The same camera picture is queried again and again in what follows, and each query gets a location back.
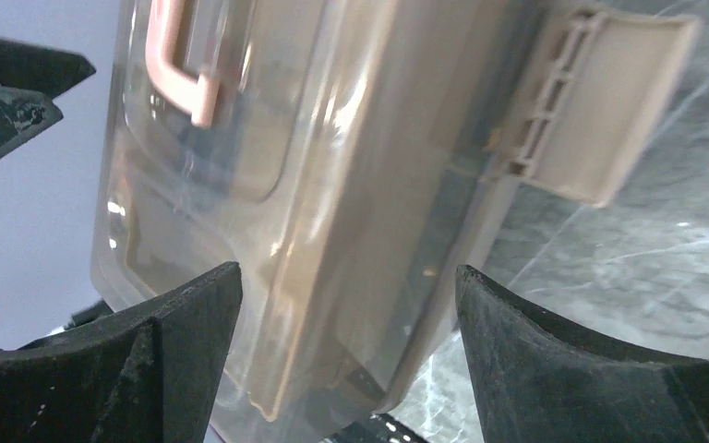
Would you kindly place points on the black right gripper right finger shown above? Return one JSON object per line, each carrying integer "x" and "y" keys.
{"x": 540, "y": 377}

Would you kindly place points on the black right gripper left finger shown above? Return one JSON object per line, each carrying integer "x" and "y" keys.
{"x": 148, "y": 373}

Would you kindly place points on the beige plastic toolbox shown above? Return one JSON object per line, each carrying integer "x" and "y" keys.
{"x": 350, "y": 156}

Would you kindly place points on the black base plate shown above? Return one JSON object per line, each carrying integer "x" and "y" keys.
{"x": 377, "y": 428}

